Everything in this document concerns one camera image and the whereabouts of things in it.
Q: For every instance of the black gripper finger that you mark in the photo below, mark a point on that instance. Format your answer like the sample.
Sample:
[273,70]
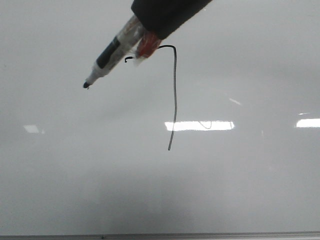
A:
[163,17]

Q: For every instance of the white whiteboard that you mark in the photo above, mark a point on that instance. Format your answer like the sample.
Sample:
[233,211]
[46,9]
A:
[219,132]

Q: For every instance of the black white whiteboard marker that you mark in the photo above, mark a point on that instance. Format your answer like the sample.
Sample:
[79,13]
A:
[133,36]

